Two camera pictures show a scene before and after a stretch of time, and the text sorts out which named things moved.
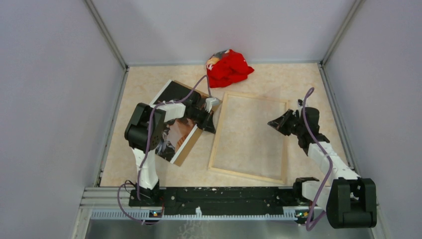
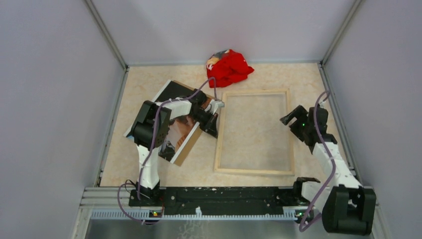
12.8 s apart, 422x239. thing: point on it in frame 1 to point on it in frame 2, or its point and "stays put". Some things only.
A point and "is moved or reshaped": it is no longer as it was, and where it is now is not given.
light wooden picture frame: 245,144 is moved or reshaped
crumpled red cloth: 226,67 stays put
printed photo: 179,135 stays put
